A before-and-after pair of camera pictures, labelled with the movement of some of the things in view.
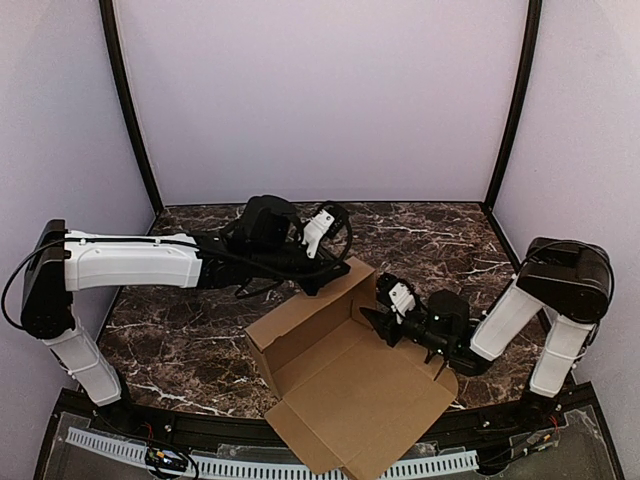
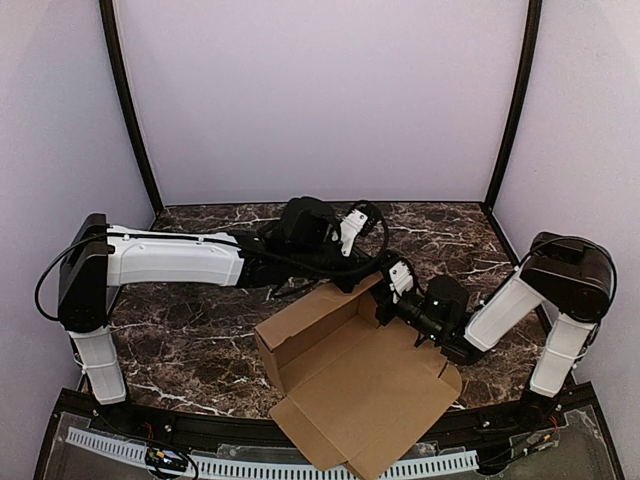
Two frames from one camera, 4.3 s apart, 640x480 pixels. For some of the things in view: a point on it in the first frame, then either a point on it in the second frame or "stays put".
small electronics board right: (539, 440) stays put
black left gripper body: (323, 267) -> (345, 275)
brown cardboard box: (348, 395) stays put
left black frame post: (111, 27) stays put
